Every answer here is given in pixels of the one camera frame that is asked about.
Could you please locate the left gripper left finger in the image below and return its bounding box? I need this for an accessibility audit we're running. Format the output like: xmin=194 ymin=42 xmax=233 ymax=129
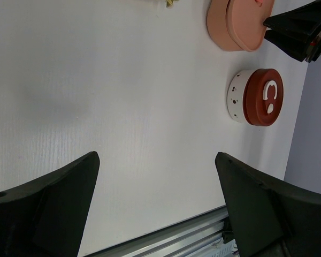
xmin=0 ymin=152 xmax=100 ymax=256

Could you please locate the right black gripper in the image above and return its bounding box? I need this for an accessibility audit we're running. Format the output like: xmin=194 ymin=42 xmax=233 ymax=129
xmin=263 ymin=1 xmax=321 ymax=63

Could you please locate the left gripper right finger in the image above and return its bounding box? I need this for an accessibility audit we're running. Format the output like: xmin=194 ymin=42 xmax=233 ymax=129
xmin=215 ymin=152 xmax=321 ymax=256

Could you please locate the pink lunch box lid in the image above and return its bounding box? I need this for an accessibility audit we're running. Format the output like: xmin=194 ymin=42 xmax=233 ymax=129
xmin=226 ymin=0 xmax=274 ymax=52

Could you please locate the red round bowl lid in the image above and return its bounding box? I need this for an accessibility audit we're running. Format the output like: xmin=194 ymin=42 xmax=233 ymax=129
xmin=243 ymin=69 xmax=284 ymax=126

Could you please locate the pink oval lunch box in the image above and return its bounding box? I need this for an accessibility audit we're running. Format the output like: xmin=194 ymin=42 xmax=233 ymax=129
xmin=207 ymin=0 xmax=241 ymax=51

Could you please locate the round metal bowl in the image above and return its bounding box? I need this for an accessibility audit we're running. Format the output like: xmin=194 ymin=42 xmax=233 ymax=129
xmin=227 ymin=70 xmax=255 ymax=123

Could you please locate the yellow bamboo mat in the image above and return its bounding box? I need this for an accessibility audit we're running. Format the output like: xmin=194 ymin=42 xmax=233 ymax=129
xmin=165 ymin=0 xmax=177 ymax=8

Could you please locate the white slotted cable duct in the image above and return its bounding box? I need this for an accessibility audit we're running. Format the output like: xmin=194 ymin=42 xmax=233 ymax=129
xmin=202 ymin=239 xmax=240 ymax=257

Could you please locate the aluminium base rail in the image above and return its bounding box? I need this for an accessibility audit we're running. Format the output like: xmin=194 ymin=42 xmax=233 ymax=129
xmin=90 ymin=207 xmax=228 ymax=256

